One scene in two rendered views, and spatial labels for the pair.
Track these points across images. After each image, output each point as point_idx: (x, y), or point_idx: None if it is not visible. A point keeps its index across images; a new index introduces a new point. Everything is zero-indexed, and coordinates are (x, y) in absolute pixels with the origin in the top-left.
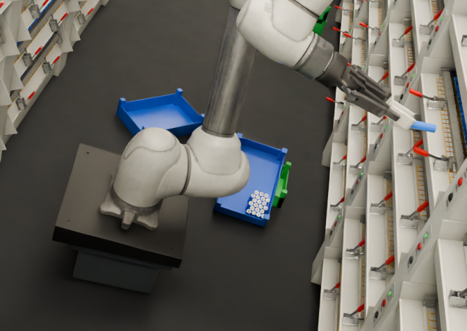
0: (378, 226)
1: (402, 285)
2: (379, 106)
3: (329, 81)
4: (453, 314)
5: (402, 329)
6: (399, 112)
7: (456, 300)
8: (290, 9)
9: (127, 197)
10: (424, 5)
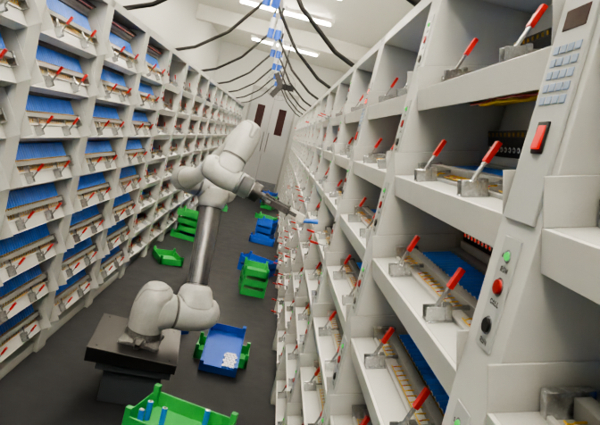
0: (304, 323)
1: (312, 306)
2: (283, 206)
3: (254, 195)
4: (336, 281)
5: (315, 325)
6: (296, 212)
7: (337, 274)
8: (229, 156)
9: (137, 329)
10: (315, 217)
